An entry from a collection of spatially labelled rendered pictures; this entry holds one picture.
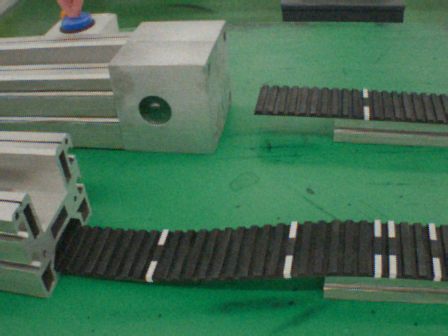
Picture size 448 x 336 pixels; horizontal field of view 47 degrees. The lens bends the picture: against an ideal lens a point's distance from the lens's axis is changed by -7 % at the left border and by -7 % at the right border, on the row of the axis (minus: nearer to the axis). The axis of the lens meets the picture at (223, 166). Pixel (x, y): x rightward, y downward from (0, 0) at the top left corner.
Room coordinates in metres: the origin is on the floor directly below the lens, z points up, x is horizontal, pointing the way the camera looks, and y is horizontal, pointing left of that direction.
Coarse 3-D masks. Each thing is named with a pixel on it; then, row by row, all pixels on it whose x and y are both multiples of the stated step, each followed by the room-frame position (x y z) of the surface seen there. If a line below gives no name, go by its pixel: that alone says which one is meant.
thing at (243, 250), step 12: (240, 228) 0.29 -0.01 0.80; (252, 228) 0.29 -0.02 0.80; (240, 240) 0.28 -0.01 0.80; (252, 240) 0.28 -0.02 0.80; (240, 252) 0.27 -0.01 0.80; (252, 252) 0.26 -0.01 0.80; (228, 264) 0.26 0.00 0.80; (240, 264) 0.26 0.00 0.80; (252, 264) 0.25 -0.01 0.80; (228, 276) 0.25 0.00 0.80; (240, 276) 0.24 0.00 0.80
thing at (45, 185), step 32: (0, 160) 0.34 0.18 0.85; (32, 160) 0.33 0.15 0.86; (64, 160) 0.34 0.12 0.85; (0, 192) 0.28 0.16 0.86; (32, 192) 0.33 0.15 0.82; (64, 192) 0.33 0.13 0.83; (0, 224) 0.26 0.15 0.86; (32, 224) 0.28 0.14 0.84; (64, 224) 0.31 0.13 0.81; (0, 256) 0.26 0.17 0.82; (32, 256) 0.27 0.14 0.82; (0, 288) 0.27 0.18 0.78; (32, 288) 0.26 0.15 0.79
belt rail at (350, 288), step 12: (324, 288) 0.23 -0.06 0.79; (336, 288) 0.23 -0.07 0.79; (348, 288) 0.23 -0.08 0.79; (360, 288) 0.23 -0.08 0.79; (372, 288) 0.23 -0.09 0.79; (384, 288) 0.23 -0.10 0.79; (396, 288) 0.23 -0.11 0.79; (408, 288) 0.23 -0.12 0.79; (420, 288) 0.22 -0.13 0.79; (432, 288) 0.22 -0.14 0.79; (444, 288) 0.22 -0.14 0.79; (372, 300) 0.23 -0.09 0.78; (384, 300) 0.22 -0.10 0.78; (396, 300) 0.22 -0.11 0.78; (408, 300) 0.22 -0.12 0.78; (420, 300) 0.22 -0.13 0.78; (432, 300) 0.22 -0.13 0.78; (444, 300) 0.21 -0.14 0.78
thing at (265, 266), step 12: (264, 228) 0.29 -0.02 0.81; (276, 228) 0.28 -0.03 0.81; (264, 240) 0.27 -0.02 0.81; (276, 240) 0.27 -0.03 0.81; (264, 252) 0.26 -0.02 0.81; (276, 252) 0.26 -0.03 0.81; (264, 264) 0.25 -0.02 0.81; (276, 264) 0.25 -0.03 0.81; (252, 276) 0.24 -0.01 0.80; (264, 276) 0.24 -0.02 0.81; (276, 276) 0.24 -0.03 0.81
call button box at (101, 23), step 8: (96, 16) 0.67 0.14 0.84; (104, 16) 0.66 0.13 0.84; (112, 16) 0.66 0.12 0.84; (56, 24) 0.66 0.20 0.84; (88, 24) 0.64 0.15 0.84; (96, 24) 0.64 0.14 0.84; (104, 24) 0.64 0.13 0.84; (112, 24) 0.65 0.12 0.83; (48, 32) 0.64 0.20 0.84; (56, 32) 0.63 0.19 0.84; (64, 32) 0.62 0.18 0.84; (72, 32) 0.62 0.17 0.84; (80, 32) 0.62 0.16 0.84; (88, 32) 0.62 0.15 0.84; (96, 32) 0.61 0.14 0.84; (104, 32) 0.63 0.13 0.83; (112, 32) 0.65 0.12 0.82
